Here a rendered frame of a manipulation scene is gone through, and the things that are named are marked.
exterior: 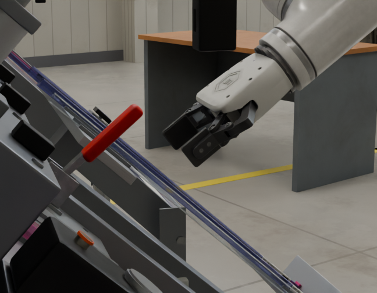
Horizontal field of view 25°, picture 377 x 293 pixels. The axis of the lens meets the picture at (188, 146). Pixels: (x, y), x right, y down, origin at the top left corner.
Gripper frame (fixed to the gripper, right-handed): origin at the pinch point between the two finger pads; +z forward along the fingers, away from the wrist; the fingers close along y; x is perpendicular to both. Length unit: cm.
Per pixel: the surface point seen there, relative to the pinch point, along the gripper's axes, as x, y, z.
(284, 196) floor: 158, -279, -46
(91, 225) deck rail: -11.5, 32.1, 13.0
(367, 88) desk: 154, -306, -121
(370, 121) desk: 171, -308, -112
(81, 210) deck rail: -13.0, 32.1, 12.8
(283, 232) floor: 144, -227, -28
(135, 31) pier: 157, -807, -98
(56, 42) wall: 112, -804, -23
